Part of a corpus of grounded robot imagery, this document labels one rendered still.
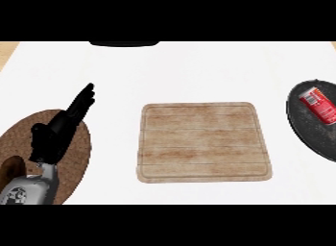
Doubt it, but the dark grey pan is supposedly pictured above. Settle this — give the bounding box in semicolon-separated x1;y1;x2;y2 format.
284;79;336;166

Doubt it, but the wooden cutting board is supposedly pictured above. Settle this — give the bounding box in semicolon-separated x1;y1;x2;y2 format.
135;101;274;185

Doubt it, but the brown woven round placemat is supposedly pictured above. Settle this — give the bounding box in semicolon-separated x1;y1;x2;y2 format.
0;109;92;206

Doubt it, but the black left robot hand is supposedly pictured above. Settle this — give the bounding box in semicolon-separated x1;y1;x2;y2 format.
28;82;97;165

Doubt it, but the red can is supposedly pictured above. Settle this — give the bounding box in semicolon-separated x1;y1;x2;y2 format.
297;86;336;126

